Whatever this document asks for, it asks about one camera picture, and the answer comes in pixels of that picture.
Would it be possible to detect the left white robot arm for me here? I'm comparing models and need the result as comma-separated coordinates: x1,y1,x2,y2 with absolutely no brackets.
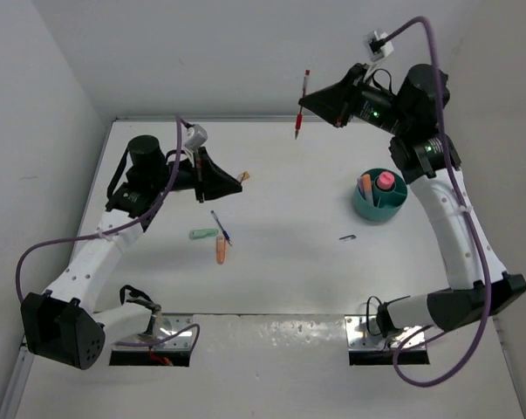
20,125,243,370

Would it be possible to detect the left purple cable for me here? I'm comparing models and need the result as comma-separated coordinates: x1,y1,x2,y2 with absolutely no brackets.
14,113,202,348

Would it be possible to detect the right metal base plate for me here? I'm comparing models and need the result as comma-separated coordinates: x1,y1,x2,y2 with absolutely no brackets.
345,314,426,353

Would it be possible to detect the orange highlighter lower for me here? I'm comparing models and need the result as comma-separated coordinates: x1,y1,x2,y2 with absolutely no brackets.
215,236,227,264

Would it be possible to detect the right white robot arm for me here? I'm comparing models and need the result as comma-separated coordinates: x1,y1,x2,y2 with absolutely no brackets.
298,64,526,337

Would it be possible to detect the red ballpoint pen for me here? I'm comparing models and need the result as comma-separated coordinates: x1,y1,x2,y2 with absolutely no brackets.
293,68,312,141

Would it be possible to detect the green highlighter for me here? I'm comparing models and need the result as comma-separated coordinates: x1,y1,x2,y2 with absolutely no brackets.
188,229,219,240

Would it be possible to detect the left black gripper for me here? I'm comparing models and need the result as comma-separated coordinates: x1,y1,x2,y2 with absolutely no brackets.
149,147,241,203

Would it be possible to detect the pink capped glue bottle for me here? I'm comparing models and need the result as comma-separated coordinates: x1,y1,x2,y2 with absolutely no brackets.
375,171,396,192

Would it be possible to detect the metal base plate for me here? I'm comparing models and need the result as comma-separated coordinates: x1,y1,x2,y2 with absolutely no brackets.
112,313,198,352
345,314,426,353

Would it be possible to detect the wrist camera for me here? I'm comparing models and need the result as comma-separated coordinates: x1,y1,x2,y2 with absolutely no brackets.
364,30,393,63
183,124,208,153

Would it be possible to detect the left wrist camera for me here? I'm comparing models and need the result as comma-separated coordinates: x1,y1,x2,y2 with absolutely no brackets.
183,124,208,153

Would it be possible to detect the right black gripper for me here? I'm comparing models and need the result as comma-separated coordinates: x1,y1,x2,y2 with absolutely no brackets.
300,63,410,134

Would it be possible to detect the purple highlighter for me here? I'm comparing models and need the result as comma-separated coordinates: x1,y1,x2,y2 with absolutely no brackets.
358,179,374,206

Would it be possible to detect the blue ballpoint pen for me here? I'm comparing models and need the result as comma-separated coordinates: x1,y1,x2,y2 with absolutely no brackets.
210,210,233,246

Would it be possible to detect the grey orange highlighter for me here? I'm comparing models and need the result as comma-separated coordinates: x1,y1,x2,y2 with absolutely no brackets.
359,173,372,194

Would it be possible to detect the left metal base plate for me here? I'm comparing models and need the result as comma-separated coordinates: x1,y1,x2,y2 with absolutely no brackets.
112,313,198,352

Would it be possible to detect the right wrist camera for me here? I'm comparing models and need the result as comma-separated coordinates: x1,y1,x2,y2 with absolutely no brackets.
364,30,393,63

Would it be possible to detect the teal round organizer container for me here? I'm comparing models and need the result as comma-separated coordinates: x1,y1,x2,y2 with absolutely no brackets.
352,168,408,223

